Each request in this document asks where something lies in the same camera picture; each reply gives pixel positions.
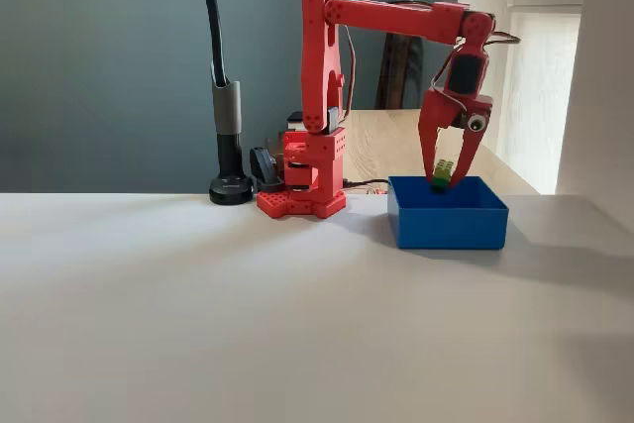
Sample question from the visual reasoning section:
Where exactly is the dark chair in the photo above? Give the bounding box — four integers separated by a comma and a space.
374, 32, 426, 111

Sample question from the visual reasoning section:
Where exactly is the red servo cable on arm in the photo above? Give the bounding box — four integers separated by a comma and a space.
345, 26, 359, 115

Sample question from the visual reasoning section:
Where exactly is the grey sleeve on stand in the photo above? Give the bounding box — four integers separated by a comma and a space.
211, 79, 243, 136

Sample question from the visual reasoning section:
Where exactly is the white window blind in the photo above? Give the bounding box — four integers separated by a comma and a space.
502, 0, 588, 191

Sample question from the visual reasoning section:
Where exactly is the green lego brick stack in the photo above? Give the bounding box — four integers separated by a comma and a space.
432, 159, 458, 194

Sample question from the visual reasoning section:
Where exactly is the black power cable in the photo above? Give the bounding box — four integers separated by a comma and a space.
343, 177, 390, 195

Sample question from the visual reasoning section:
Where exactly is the light wooden table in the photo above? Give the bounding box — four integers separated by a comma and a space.
341, 108, 541, 196

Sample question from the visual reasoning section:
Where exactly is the black gooseneck stand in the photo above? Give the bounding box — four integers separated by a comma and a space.
196, 0, 257, 206

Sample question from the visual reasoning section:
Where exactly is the black red servo cable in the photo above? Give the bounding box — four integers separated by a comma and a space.
487, 30, 522, 47

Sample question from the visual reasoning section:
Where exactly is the black table clamp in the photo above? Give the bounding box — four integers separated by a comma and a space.
249, 145, 286, 193

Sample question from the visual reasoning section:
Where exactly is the blue plastic bin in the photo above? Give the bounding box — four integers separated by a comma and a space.
387, 174, 510, 251

